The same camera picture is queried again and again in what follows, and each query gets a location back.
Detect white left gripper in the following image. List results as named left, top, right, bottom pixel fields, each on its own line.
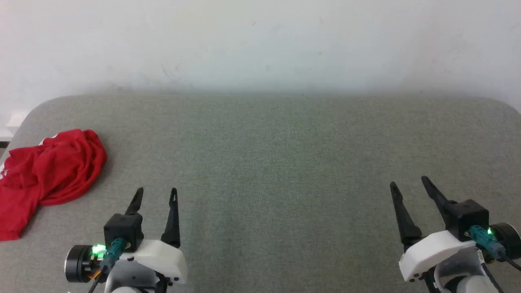
left=118, top=187, right=188, bottom=287

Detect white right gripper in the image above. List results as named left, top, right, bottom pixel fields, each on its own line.
left=390, top=176, right=477, bottom=282

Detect red shorts with white stripes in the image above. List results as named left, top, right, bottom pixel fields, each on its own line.
left=0, top=129, right=108, bottom=241

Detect grey fabric sofa seat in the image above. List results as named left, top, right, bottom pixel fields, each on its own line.
left=0, top=93, right=521, bottom=293

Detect left arm teal plug cable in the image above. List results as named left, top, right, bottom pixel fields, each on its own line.
left=87, top=238, right=126, bottom=293

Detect arm teal plug cable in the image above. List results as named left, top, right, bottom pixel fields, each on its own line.
left=467, top=226, right=521, bottom=271
left=87, top=238, right=126, bottom=293

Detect right arm teal plug cable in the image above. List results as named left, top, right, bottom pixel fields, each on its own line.
left=467, top=226, right=521, bottom=271

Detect white wall ledge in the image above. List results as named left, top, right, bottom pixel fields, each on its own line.
left=0, top=109, right=30, bottom=141

